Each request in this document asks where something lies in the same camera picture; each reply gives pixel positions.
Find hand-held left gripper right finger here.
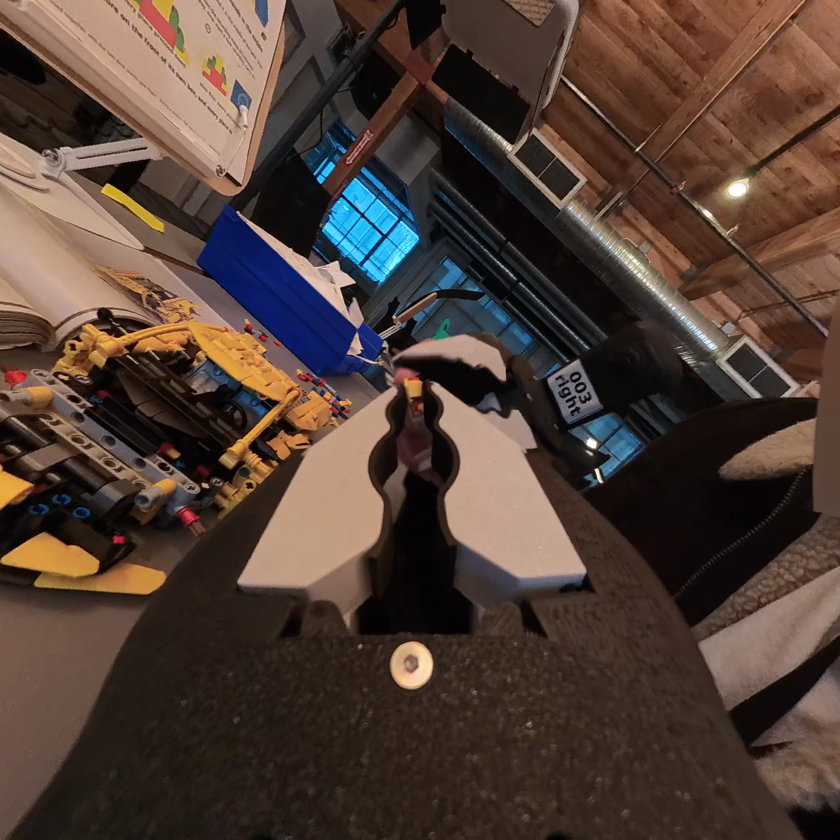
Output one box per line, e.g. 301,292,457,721
424,381,586,621

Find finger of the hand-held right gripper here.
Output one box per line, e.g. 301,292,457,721
391,333,509,383
481,392,539,452

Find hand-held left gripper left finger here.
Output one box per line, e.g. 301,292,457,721
238,385,403,618

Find pile of small coloured pins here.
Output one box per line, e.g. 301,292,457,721
243,318,352,421

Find wooden metal jointed arm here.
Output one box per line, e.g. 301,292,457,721
377,289,487,342

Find person's right hand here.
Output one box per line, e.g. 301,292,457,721
395,367,444,488

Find tall paned window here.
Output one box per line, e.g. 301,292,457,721
367,256,631,480

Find white air vent grille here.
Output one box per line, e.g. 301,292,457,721
715,335,802,400
508,128,588,210

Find large paned window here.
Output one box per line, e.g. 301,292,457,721
305,118,421,284

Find crumpled white printed bags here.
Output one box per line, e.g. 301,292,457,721
236,210,385,368

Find yellow toy car model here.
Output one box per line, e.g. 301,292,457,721
0,320,349,532

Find blue plastic bin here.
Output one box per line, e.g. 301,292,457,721
197,205,385,376

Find yellow panel with black pins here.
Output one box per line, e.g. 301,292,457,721
0,469,168,597

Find wooden document stand with sheet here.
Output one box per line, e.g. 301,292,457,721
0,0,287,196

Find yellow paper slip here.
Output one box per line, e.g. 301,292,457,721
100,184,166,234

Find open instruction booklet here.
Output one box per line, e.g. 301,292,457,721
0,190,231,352

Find white printed instruction sheet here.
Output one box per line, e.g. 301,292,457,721
0,0,287,188

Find silver ventilation duct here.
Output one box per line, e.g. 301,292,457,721
445,98,756,401

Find black metal post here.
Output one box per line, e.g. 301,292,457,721
226,0,408,211

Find black lanyard strap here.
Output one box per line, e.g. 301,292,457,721
728,637,840,749

